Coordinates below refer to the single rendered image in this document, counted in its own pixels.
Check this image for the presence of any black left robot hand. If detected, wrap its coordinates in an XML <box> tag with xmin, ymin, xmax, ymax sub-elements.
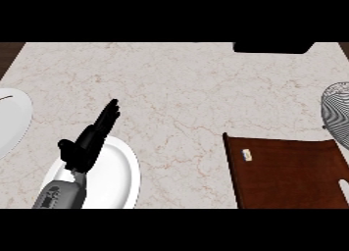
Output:
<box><xmin>56</xmin><ymin>98</ymin><xmax>121</xmax><ymax>175</ymax></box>

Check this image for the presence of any small pale cupcake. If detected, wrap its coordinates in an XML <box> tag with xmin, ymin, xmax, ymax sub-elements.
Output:
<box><xmin>243</xmin><ymin>148</ymin><xmax>254</xmax><ymax>163</ymax></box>

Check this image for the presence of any brown wooden tray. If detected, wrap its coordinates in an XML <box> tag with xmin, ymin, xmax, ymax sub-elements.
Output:
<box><xmin>222</xmin><ymin>131</ymin><xmax>349</xmax><ymax>210</ymax></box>

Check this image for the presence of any white oval plate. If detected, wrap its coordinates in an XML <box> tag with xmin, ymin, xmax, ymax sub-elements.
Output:
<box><xmin>39</xmin><ymin>135</ymin><xmax>144</xmax><ymax>210</ymax></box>

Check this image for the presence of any large white plate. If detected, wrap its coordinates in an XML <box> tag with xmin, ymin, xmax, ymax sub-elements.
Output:
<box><xmin>0</xmin><ymin>87</ymin><xmax>36</xmax><ymax>168</ymax></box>

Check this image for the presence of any black appliance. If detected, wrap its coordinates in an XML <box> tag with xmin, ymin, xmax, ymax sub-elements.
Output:
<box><xmin>232</xmin><ymin>41</ymin><xmax>315</xmax><ymax>55</ymax></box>

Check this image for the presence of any wire tiered basket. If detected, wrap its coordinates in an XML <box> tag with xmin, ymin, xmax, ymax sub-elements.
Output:
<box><xmin>319</xmin><ymin>81</ymin><xmax>349</xmax><ymax>156</ymax></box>

